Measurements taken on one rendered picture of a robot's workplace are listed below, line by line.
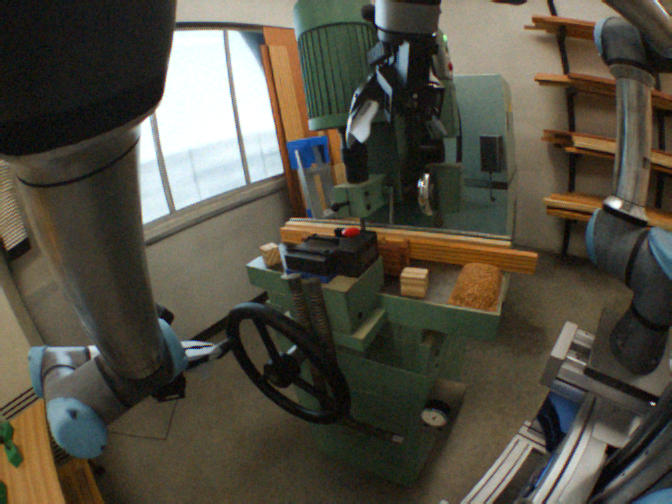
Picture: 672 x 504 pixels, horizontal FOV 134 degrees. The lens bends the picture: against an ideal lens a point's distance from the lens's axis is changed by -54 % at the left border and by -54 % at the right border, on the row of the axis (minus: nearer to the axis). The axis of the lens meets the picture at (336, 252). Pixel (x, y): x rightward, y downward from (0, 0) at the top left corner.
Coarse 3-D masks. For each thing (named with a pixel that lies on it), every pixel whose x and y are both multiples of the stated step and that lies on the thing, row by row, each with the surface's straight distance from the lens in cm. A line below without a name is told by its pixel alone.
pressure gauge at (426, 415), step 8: (432, 400) 64; (440, 400) 64; (424, 408) 64; (432, 408) 63; (440, 408) 63; (448, 408) 64; (424, 416) 66; (432, 416) 65; (440, 416) 64; (448, 416) 64; (432, 424) 67; (440, 424) 66
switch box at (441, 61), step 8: (440, 32) 92; (440, 40) 90; (440, 48) 89; (448, 48) 98; (432, 56) 89; (440, 56) 89; (448, 56) 95; (440, 64) 88; (440, 72) 88; (448, 72) 90
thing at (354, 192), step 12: (372, 180) 68; (384, 180) 73; (336, 192) 66; (348, 192) 64; (360, 192) 63; (372, 192) 67; (360, 204) 64; (372, 204) 67; (348, 216) 66; (360, 216) 65
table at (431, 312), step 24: (264, 264) 76; (432, 264) 65; (456, 264) 65; (264, 288) 77; (384, 288) 57; (432, 288) 57; (504, 288) 59; (288, 312) 60; (384, 312) 57; (408, 312) 56; (432, 312) 54; (456, 312) 52; (480, 312) 52; (336, 336) 54; (360, 336) 51; (480, 336) 55
